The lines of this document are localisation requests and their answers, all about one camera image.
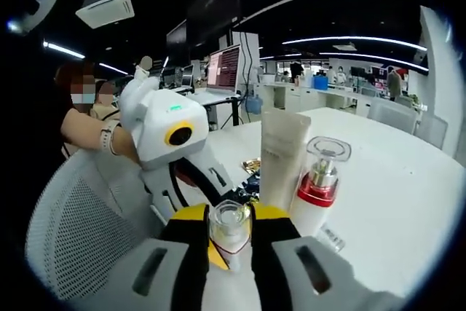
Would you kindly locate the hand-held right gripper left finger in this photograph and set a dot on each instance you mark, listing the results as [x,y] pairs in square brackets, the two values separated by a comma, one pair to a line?
[189,231]

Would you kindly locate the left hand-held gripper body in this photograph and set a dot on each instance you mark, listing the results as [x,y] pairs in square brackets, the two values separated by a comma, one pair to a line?
[156,121]

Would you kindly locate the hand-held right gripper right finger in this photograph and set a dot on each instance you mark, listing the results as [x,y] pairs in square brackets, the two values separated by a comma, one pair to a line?
[273,238]

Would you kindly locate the silver navy skincare sachet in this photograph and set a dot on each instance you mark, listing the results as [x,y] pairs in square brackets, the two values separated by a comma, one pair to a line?
[247,187]

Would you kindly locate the gold skincare sachet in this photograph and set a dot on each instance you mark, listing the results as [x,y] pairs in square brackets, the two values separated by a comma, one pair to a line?
[252,164]

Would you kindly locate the red collar skincare bottle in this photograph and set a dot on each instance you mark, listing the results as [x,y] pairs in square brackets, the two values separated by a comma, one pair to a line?
[316,194]

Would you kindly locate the white skincare tube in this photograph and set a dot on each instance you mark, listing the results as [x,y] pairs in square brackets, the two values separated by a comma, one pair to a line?
[284,158]

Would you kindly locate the blue storage box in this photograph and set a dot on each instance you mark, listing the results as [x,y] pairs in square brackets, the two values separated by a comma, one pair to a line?
[320,82]

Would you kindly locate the person's left hand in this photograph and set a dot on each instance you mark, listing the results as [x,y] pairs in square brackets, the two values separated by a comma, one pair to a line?
[127,147]

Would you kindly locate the white wristwatch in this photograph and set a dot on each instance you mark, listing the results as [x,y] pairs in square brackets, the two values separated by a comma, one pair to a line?
[109,138]

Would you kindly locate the small monitor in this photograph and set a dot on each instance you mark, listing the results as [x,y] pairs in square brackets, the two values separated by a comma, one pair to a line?
[187,76]

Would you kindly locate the white stand desk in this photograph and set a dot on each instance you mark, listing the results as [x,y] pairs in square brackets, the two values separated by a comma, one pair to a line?
[215,98]

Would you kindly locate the white mesh chair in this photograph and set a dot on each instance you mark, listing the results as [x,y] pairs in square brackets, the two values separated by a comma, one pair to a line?
[83,223]

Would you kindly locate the computer monitor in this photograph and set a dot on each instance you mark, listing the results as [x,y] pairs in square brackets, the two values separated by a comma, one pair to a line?
[224,68]

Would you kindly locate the blue water jug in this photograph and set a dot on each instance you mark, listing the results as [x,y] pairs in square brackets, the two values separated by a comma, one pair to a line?
[253,104]

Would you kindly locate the person's head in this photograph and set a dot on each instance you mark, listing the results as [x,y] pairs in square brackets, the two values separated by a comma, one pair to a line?
[63,76]

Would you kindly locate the ceiling air conditioner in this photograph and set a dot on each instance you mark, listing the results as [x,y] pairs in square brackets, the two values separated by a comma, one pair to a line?
[105,8]

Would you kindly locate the white counter cabinets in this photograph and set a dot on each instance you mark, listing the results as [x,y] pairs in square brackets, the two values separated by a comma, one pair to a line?
[313,96]

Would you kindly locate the white office chair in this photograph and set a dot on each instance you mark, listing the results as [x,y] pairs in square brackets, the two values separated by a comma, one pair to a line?
[391,116]

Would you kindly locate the ceiling light strip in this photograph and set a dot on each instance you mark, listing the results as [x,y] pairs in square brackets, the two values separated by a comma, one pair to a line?
[349,39]
[378,58]

